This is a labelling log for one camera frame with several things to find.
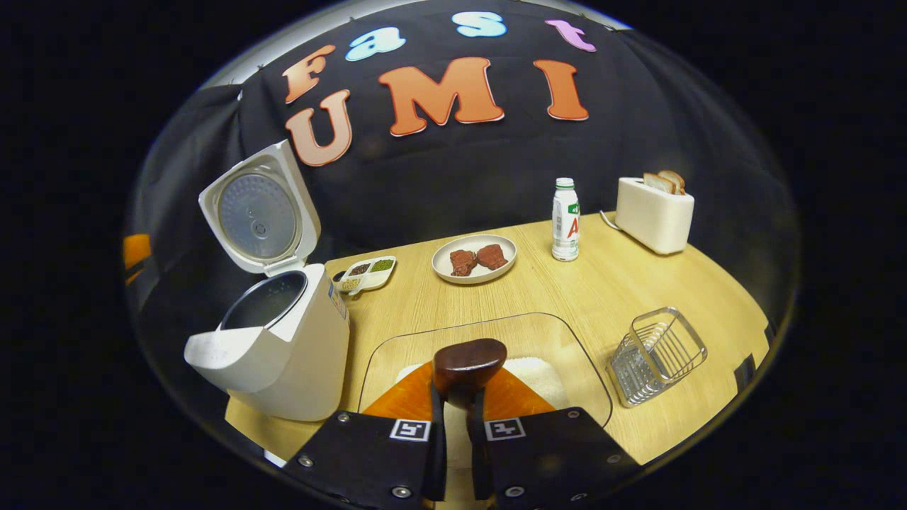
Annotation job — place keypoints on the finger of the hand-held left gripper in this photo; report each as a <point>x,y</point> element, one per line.
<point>136,251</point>

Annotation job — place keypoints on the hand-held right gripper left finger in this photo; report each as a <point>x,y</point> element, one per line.
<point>438,453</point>

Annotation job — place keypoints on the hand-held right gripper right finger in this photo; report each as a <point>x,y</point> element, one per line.
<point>478,453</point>

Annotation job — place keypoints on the dark wooden spoon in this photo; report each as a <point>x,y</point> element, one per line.
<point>469,361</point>

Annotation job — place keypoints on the white rice cooker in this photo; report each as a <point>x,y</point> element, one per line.
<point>305,354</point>

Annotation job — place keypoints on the white round plate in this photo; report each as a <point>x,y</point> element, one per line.
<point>443,265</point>

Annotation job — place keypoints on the brown meat piece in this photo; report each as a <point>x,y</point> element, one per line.
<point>492,256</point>
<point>463,263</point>

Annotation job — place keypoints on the white compartment grain dish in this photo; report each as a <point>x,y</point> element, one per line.
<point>368,273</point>

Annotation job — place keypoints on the white drink bottle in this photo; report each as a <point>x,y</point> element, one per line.
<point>565,223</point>

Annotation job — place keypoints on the black backdrop cloth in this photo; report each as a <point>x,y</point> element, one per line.
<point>496,170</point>

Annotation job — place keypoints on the white toaster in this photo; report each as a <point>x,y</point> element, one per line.
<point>652,219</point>

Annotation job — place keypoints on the toast bread slice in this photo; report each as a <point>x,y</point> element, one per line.
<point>659,184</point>
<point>679,180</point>

